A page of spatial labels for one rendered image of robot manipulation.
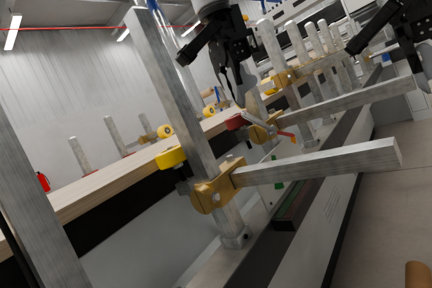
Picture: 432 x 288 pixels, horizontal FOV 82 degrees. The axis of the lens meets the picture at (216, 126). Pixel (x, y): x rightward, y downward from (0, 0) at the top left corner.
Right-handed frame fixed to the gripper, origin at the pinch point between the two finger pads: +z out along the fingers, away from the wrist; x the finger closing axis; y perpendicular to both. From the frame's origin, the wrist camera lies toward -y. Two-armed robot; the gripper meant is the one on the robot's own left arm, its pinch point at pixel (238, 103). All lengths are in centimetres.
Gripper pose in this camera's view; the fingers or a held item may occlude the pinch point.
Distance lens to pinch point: 54.2
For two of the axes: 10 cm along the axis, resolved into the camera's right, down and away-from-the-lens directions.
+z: 3.5, 9.3, 1.1
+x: -3.9, 0.4, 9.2
